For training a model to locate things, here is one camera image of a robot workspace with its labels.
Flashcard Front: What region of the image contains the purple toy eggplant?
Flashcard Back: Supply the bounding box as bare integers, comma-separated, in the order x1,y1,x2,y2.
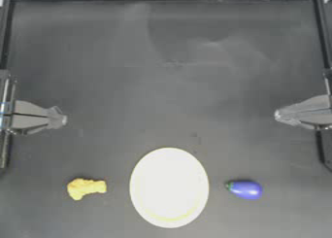
224,180,264,201

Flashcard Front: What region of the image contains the yellow plate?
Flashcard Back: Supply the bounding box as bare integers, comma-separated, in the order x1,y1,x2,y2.
128,147,212,229

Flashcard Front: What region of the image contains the yellow fried toy food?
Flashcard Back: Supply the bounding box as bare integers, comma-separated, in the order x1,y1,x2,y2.
66,178,108,201

